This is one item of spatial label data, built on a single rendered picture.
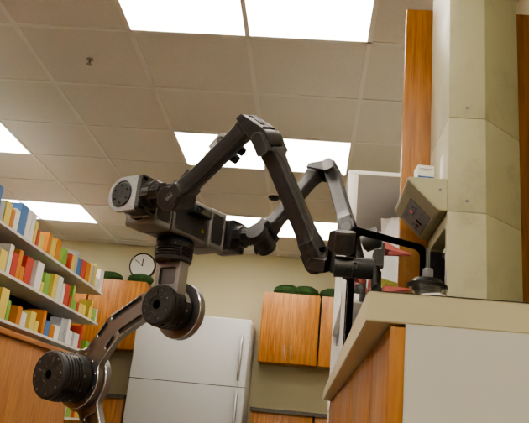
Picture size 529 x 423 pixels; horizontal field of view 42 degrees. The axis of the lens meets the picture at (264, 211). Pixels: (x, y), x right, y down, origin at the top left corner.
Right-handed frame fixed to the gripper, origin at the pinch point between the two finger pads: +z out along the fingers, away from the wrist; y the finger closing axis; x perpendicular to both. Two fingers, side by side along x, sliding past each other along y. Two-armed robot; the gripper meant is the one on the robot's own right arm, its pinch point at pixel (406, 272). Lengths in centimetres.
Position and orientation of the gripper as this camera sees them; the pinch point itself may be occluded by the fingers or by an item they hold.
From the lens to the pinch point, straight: 189.4
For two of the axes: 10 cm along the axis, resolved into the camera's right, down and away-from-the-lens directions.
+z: 9.9, 0.7, -0.8
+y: 1.0, -9.4, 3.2
